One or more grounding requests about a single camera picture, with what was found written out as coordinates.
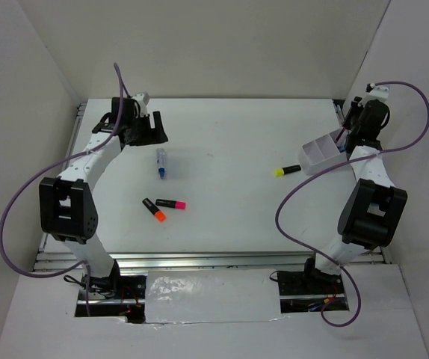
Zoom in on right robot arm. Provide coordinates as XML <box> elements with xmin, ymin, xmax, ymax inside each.
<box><xmin>301</xmin><ymin>96</ymin><xmax>408</xmax><ymax>293</ymax></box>

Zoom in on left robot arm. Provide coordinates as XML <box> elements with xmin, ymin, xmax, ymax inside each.
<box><xmin>39</xmin><ymin>93</ymin><xmax>168</xmax><ymax>298</ymax></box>

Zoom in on white divided container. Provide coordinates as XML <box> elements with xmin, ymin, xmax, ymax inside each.
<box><xmin>297</xmin><ymin>129</ymin><xmax>346</xmax><ymax>176</ymax></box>

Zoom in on pink highlighter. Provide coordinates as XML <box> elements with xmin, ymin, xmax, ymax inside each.
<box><xmin>155</xmin><ymin>199</ymin><xmax>186</xmax><ymax>209</ymax></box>

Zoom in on orange highlighter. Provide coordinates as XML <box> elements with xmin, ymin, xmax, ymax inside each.
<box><xmin>142</xmin><ymin>198</ymin><xmax>166</xmax><ymax>222</ymax></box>

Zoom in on yellow highlighter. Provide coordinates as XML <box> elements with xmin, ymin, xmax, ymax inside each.
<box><xmin>274</xmin><ymin>165</ymin><xmax>302</xmax><ymax>177</ymax></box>

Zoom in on white cover plate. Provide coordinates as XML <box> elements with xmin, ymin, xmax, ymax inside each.
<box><xmin>145</xmin><ymin>269</ymin><xmax>282</xmax><ymax>324</ymax></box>

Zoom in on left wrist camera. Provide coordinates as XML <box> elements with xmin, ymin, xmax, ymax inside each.
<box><xmin>132</xmin><ymin>92</ymin><xmax>150</xmax><ymax>117</ymax></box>

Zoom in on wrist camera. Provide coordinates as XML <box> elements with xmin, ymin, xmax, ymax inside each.
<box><xmin>363</xmin><ymin>83</ymin><xmax>389</xmax><ymax>102</ymax></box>
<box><xmin>132</xmin><ymin>92</ymin><xmax>150</xmax><ymax>117</ymax></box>

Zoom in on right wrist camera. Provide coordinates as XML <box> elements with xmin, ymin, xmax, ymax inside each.
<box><xmin>363</xmin><ymin>83</ymin><xmax>389</xmax><ymax>102</ymax></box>

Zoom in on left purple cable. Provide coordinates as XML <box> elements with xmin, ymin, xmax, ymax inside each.
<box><xmin>0</xmin><ymin>61</ymin><xmax>133</xmax><ymax>317</ymax></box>

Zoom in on aluminium frame rail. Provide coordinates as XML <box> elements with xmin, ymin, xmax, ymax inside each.
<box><xmin>34</xmin><ymin>250</ymin><xmax>385</xmax><ymax>272</ymax></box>

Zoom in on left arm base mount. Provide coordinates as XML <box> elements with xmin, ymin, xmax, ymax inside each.
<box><xmin>75</xmin><ymin>275</ymin><xmax>147</xmax><ymax>324</ymax></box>

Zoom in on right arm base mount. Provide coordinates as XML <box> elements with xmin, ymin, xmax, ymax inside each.
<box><xmin>269</xmin><ymin>271</ymin><xmax>348</xmax><ymax>313</ymax></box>

